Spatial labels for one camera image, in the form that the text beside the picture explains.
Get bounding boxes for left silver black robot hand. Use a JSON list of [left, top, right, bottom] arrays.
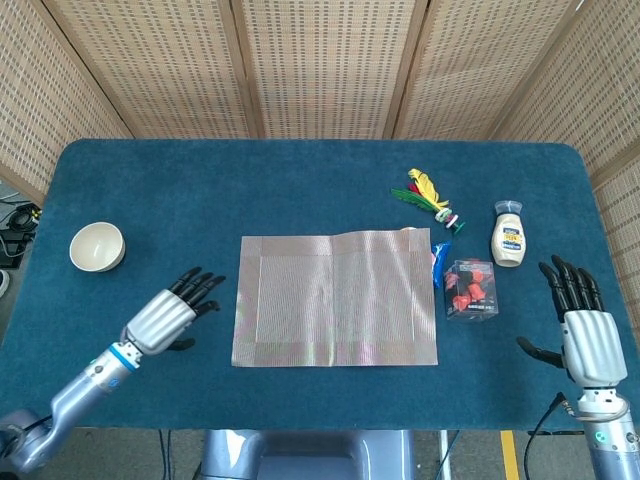
[[122, 266, 226, 357]]

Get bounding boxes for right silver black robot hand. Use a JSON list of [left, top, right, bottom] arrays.
[[516, 254, 629, 389]]

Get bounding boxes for white bowl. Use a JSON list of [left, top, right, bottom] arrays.
[[69, 221, 126, 273]]

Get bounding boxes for beige woven placemat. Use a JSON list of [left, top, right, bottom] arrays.
[[231, 227, 439, 368]]

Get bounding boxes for mayonnaise squeeze bottle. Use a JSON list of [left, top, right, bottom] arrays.
[[490, 200, 529, 268]]

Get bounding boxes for clear box with red toys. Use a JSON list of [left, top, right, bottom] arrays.
[[443, 258, 500, 321]]

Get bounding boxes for blue table cloth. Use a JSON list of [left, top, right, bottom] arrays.
[[0, 138, 634, 432]]

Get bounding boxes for blue cookie packet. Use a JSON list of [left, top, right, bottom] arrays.
[[429, 240, 451, 290]]

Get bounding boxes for metal table leg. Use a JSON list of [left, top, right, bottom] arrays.
[[438, 429, 452, 480]]

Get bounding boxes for grey robot torso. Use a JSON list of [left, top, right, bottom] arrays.
[[192, 429, 416, 480]]

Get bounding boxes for colourful feather shuttlecock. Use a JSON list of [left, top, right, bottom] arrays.
[[390, 168, 467, 235]]

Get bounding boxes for woven wooden folding screen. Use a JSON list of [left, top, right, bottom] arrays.
[[0, 0, 640, 331]]

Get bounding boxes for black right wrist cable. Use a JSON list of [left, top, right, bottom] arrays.
[[527, 392, 576, 480]]

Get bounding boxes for floor cable bundle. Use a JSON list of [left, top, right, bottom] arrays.
[[0, 194, 44, 269]]

